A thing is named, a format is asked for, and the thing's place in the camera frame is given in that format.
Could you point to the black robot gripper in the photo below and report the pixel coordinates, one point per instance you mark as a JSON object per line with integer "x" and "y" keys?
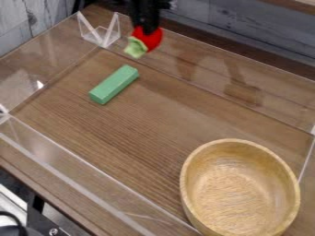
{"x": 144, "y": 13}

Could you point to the clear acrylic tray walls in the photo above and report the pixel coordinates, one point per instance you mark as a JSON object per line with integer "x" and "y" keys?
{"x": 104, "y": 161}

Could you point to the black table leg bracket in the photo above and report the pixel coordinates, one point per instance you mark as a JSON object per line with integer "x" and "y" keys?
{"x": 48, "y": 221}

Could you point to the wooden bowl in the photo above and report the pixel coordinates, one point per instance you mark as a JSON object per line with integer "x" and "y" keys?
{"x": 239, "y": 189}

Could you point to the green rectangular block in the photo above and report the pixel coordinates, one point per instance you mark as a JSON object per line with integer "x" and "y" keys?
{"x": 115, "y": 83}

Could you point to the red plush strawberry toy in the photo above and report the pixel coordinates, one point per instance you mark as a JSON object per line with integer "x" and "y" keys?
{"x": 141, "y": 43}

